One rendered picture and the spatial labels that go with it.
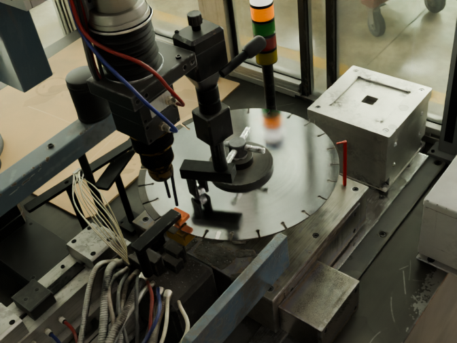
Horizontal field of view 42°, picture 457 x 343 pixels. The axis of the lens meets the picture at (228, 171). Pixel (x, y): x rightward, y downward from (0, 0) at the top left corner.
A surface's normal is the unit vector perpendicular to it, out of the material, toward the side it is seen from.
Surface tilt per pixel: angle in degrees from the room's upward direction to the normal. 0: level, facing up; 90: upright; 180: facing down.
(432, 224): 90
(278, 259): 90
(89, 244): 0
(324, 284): 0
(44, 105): 0
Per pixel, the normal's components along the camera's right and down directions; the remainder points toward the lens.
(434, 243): -0.62, 0.58
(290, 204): -0.12, -0.74
